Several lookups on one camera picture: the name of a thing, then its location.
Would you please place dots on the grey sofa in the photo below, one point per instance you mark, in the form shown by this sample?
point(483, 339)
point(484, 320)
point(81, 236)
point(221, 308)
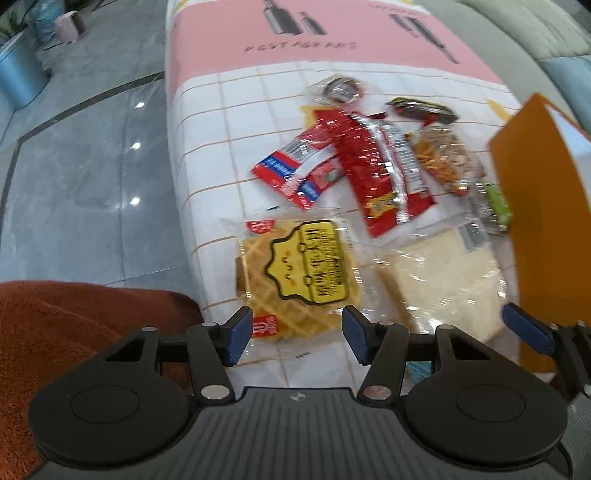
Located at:
point(485, 41)

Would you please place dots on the blue metal bin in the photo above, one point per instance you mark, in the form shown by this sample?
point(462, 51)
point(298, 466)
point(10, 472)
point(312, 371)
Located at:
point(18, 74)

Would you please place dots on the pink and white printed tablecloth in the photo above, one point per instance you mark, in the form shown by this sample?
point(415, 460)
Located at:
point(221, 115)

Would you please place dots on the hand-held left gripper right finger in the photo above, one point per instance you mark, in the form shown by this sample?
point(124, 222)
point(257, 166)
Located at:
point(358, 334)

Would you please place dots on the red foil snack packet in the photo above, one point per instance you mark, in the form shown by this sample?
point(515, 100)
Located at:
point(369, 166)

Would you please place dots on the rust brown cloth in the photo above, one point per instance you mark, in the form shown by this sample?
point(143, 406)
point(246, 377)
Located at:
point(69, 332)

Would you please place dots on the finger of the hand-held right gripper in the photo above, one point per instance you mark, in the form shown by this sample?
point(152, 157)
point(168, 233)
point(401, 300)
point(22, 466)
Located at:
point(526, 331)

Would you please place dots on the dark snack in clear wrapper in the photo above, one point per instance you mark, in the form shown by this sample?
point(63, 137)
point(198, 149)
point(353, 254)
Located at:
point(339, 90)

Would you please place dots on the orange cardboard box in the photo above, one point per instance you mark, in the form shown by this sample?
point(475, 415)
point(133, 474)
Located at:
point(545, 207)

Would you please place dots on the red sausage stick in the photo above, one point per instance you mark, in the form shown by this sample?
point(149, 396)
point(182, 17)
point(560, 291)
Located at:
point(420, 110)

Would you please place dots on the light blue cushion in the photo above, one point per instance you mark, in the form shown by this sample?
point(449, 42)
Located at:
point(568, 74)

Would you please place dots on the white bread slice packet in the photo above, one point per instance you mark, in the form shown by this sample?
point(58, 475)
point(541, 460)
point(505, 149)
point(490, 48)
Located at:
point(443, 277)

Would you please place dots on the blue water jug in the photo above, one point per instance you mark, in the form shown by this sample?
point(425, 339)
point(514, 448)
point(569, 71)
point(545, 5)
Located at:
point(48, 11)

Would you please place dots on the red and blue snack packet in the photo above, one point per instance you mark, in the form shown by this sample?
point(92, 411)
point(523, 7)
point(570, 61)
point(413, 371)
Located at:
point(286, 173)

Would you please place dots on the waffle packet with yellow label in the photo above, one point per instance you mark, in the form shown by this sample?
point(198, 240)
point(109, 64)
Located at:
point(295, 263)

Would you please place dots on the grey green cushion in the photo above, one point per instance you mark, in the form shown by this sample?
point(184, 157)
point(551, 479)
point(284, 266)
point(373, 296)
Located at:
point(531, 23)

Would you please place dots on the clear packet of crispy snacks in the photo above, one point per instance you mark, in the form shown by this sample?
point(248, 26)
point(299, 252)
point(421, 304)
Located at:
point(443, 157)

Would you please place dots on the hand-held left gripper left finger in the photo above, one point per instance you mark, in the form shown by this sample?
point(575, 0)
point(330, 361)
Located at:
point(238, 337)

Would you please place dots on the small green snack packet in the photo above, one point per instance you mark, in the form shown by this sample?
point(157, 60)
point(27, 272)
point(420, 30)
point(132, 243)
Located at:
point(497, 205)

